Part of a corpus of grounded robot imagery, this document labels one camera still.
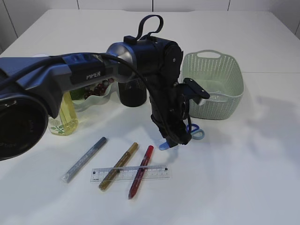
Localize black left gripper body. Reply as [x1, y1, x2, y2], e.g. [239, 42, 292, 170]
[149, 84, 191, 147]

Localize blue scissors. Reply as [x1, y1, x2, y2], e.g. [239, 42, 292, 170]
[158, 123, 205, 150]

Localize clear plastic sheet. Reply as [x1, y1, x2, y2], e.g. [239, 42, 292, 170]
[209, 92, 229, 102]

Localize purple artificial grape bunch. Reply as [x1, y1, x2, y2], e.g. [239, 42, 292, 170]
[70, 78, 115, 100]

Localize yellow tea bottle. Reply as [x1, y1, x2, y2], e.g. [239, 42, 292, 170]
[48, 92, 79, 136]

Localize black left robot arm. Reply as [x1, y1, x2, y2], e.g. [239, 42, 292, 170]
[0, 19, 191, 160]

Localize black mesh pen holder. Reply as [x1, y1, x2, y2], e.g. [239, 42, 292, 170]
[118, 79, 147, 107]

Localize clear plastic ruler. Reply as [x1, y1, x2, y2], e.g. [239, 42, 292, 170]
[90, 165, 170, 183]

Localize green woven plastic basket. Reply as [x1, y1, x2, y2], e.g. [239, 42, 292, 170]
[182, 50, 244, 120]

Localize gold glitter pen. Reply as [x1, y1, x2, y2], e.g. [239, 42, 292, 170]
[98, 142, 139, 191]

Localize red glitter pen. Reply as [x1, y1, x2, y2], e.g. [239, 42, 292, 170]
[128, 145, 154, 199]

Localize silver glitter pen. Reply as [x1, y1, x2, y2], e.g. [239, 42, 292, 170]
[61, 137, 107, 183]

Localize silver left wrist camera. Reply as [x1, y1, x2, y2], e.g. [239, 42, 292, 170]
[180, 78, 210, 105]

